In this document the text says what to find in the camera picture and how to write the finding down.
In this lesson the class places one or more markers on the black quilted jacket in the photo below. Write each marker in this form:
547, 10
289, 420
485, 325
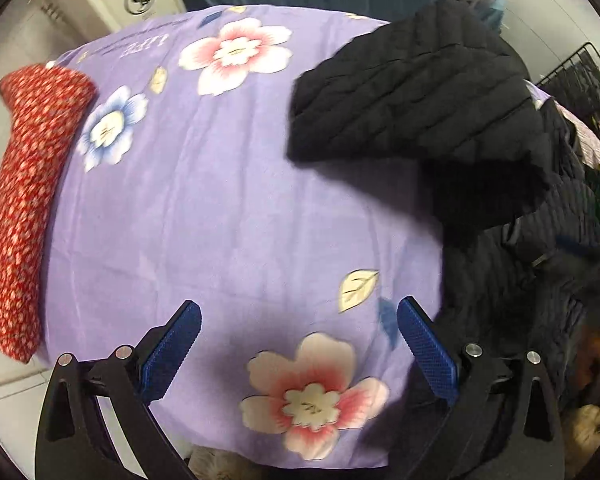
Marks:
420, 90

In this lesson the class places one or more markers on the pink cloth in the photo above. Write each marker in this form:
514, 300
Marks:
582, 135

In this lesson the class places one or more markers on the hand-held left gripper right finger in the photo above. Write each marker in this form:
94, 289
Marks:
427, 347

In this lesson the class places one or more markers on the black metal rack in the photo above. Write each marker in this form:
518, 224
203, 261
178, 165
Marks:
560, 80

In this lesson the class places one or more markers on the purple floral bedsheet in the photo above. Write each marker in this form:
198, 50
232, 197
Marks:
230, 210

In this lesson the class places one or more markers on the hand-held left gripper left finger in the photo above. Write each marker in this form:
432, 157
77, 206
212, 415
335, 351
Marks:
172, 347

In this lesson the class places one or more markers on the red floral pillow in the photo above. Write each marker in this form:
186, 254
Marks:
25, 185

